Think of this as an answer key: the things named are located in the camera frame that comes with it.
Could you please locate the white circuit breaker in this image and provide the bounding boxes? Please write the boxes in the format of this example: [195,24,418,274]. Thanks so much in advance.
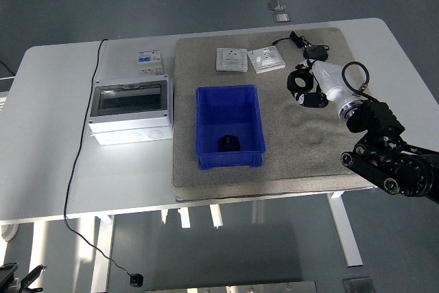
[137,49,165,76]

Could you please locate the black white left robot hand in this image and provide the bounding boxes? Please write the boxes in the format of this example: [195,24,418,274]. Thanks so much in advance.
[0,262,47,293]

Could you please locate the white table leg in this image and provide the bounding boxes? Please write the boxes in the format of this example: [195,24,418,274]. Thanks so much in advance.
[90,215,116,293]
[325,191,364,268]

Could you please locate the black plug adapter with cord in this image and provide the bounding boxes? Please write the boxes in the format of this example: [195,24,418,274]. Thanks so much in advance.
[272,30,330,62]

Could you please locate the grey-brown mat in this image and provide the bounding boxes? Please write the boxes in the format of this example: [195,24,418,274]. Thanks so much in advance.
[170,27,378,202]

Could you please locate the white square socket panel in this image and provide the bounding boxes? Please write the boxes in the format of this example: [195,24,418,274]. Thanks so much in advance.
[215,47,248,73]

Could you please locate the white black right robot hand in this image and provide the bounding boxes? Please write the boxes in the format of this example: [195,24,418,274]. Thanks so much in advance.
[293,60,359,109]

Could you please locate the grey floor plate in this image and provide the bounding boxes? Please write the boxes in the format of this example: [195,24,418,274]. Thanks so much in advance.
[342,277,375,293]

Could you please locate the white electrical enclosure box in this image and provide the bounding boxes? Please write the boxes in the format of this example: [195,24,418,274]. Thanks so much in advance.
[87,73,174,146]

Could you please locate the white switch socket panel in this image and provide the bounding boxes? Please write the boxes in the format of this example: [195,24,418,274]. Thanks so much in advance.
[247,45,286,74]

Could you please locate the blue plastic box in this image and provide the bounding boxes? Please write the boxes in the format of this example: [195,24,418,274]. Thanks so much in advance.
[194,84,267,170]

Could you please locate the long black cable with plug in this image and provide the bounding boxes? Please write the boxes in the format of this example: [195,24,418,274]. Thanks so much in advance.
[63,38,145,288]

